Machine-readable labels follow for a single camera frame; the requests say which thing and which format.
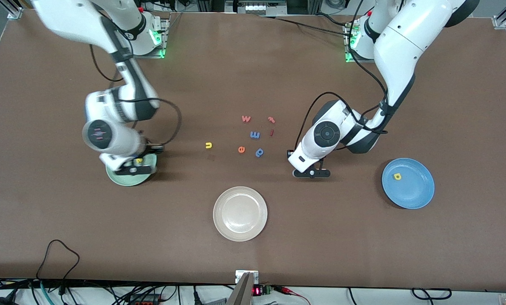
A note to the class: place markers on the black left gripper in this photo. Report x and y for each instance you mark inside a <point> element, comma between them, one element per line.
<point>288,155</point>

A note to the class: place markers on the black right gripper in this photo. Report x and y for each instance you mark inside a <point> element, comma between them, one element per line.
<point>152,149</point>

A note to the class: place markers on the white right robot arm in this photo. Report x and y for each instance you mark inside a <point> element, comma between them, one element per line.
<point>109,135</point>

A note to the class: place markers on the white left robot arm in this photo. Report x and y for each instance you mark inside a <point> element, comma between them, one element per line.
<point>405,38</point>

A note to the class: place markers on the blue letter p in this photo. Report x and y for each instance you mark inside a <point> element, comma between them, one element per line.
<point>259,152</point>

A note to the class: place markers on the blue letter m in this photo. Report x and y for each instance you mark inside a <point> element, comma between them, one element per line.
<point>255,134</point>

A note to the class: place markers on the light green plate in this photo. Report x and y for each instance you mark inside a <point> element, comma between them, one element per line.
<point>128,180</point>

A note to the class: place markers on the pink letter w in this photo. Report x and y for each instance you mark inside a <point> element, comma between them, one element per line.
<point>246,118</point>

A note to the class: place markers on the beige plate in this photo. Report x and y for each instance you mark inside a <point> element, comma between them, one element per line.
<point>240,214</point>

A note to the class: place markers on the blue plate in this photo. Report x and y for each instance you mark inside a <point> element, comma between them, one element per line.
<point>408,190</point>

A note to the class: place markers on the white tag plate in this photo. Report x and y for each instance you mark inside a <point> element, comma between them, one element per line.
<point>238,275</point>

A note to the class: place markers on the red LED display board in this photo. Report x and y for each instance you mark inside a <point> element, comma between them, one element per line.
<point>257,291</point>

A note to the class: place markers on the grey electronics box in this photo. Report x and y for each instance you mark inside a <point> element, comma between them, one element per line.
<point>255,7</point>

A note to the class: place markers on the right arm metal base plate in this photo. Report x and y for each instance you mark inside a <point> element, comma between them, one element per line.
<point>161,53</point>

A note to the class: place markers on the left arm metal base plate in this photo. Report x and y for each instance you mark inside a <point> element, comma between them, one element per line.
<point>350,59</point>

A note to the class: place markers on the grey metal camera stand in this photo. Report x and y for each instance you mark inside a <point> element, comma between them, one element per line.
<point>242,292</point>

